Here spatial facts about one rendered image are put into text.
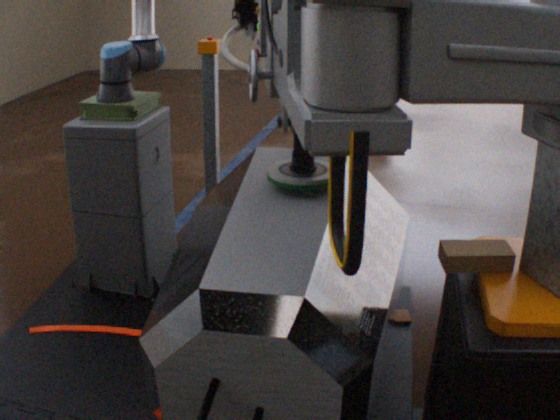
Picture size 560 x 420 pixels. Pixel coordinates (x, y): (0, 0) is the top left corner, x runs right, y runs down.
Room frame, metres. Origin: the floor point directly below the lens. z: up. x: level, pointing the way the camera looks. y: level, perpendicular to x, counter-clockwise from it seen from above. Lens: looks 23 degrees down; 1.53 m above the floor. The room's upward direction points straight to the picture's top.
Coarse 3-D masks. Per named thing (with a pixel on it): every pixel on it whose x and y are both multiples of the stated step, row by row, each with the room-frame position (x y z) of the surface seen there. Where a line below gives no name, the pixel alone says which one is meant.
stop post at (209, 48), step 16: (208, 48) 3.61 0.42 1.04; (208, 64) 3.63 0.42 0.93; (208, 80) 3.63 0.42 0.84; (208, 96) 3.63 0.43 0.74; (208, 112) 3.63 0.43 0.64; (208, 128) 3.63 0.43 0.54; (208, 144) 3.63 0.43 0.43; (208, 160) 3.63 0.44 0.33; (208, 176) 3.63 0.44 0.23; (208, 192) 3.63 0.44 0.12
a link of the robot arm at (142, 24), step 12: (132, 0) 2.89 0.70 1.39; (144, 0) 2.87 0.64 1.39; (132, 12) 2.89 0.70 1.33; (144, 12) 2.87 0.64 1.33; (132, 24) 2.88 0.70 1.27; (144, 24) 2.86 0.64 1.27; (132, 36) 2.87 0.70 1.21; (144, 36) 2.85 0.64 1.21; (156, 36) 2.90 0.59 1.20; (144, 48) 2.84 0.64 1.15; (156, 48) 2.88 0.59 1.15; (144, 60) 2.82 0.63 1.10; (156, 60) 2.88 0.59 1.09
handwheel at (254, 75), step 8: (256, 56) 1.65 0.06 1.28; (256, 64) 1.63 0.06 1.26; (248, 72) 1.68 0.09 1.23; (256, 72) 1.62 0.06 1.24; (264, 72) 1.68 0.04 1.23; (272, 72) 1.69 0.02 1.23; (248, 80) 1.67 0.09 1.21; (256, 80) 1.61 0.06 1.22; (256, 88) 1.62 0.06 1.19; (256, 96) 1.63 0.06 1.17
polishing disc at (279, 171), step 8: (280, 160) 1.90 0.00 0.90; (288, 160) 1.90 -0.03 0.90; (272, 168) 1.83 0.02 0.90; (280, 168) 1.83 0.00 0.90; (288, 168) 1.83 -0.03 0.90; (320, 168) 1.83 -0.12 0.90; (328, 168) 1.83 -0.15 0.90; (272, 176) 1.77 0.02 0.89; (280, 176) 1.75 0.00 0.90; (288, 176) 1.75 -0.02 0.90; (296, 176) 1.75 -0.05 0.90; (304, 176) 1.75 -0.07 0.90; (312, 176) 1.76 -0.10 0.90; (320, 176) 1.76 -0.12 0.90; (296, 184) 1.72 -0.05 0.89; (304, 184) 1.71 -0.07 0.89; (312, 184) 1.72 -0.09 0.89
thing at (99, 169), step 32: (64, 128) 2.61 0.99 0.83; (96, 128) 2.57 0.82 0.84; (128, 128) 2.53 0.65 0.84; (160, 128) 2.79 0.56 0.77; (96, 160) 2.57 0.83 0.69; (128, 160) 2.54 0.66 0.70; (160, 160) 2.77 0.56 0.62; (96, 192) 2.58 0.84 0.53; (128, 192) 2.54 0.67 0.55; (160, 192) 2.75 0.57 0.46; (96, 224) 2.58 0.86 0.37; (128, 224) 2.54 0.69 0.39; (160, 224) 2.72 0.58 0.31; (96, 256) 2.59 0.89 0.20; (128, 256) 2.55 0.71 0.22; (160, 256) 2.69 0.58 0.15; (128, 288) 2.55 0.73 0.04
